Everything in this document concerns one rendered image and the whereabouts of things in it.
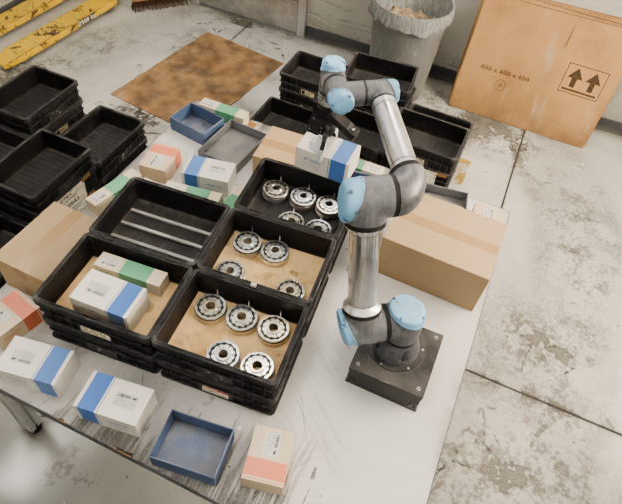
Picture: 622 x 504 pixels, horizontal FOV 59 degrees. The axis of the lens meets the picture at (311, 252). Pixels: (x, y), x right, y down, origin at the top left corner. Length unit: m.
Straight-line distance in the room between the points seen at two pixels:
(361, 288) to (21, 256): 1.16
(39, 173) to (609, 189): 3.46
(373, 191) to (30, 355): 1.17
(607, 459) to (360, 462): 1.46
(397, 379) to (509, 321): 1.40
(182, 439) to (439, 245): 1.09
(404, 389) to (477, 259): 0.56
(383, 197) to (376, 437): 0.79
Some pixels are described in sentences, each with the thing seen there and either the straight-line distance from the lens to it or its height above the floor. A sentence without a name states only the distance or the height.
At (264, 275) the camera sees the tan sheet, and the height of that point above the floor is 0.83.
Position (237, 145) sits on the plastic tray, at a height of 0.70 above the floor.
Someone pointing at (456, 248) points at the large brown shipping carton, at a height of 0.90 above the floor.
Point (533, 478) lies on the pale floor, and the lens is 2.74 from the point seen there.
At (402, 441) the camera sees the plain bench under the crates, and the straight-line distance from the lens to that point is 1.83.
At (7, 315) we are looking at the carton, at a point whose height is 0.77.
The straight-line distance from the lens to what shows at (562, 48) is 4.23.
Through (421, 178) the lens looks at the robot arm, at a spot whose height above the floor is 1.41.
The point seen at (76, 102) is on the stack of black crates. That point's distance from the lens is 3.33.
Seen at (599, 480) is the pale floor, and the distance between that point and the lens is 2.89.
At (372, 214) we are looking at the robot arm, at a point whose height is 1.36.
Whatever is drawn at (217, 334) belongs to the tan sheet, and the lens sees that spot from 1.79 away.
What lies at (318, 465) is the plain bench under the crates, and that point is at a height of 0.70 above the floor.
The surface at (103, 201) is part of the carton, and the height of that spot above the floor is 0.76.
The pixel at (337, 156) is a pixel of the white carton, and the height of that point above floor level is 1.14.
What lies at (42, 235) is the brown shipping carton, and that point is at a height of 0.86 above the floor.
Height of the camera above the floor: 2.36
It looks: 50 degrees down
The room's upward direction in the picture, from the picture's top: 8 degrees clockwise
